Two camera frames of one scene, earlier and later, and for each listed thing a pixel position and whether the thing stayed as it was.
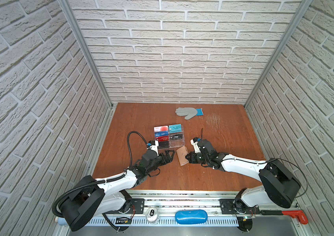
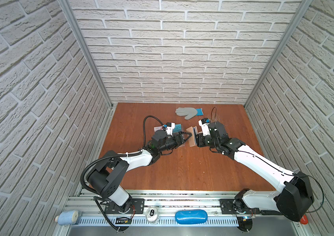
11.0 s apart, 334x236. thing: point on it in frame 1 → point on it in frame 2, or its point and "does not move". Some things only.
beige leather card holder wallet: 181,152 → 192,139
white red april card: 161,128 does not move
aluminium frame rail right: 302,7 does not move
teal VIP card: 175,128 does not move
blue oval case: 191,217 does not move
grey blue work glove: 190,112 does not move
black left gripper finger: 169,154 → 189,134
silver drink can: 152,214 does not move
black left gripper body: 161,160 → 172,142
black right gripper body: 198,158 → 207,141
